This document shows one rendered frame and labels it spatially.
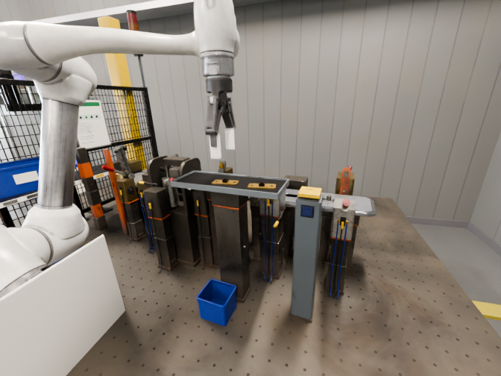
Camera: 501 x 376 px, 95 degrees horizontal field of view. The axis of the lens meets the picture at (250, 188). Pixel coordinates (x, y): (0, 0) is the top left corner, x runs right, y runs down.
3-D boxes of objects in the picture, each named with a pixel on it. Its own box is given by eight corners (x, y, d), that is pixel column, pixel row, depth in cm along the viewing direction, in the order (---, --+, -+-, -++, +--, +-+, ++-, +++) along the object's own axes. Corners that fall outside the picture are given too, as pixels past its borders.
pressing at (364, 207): (372, 197, 104) (373, 193, 103) (377, 219, 84) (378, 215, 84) (141, 172, 153) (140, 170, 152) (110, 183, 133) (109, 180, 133)
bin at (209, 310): (238, 304, 85) (237, 285, 82) (226, 327, 77) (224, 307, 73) (212, 296, 89) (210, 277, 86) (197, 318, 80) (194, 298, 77)
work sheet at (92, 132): (111, 145, 168) (101, 99, 157) (80, 151, 148) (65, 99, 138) (109, 145, 169) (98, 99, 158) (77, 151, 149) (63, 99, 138)
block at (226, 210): (251, 287, 93) (247, 183, 77) (244, 303, 86) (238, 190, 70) (229, 281, 96) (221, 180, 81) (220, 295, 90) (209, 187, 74)
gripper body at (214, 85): (212, 80, 69) (214, 112, 72) (200, 77, 61) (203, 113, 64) (235, 78, 67) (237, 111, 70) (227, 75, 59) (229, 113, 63)
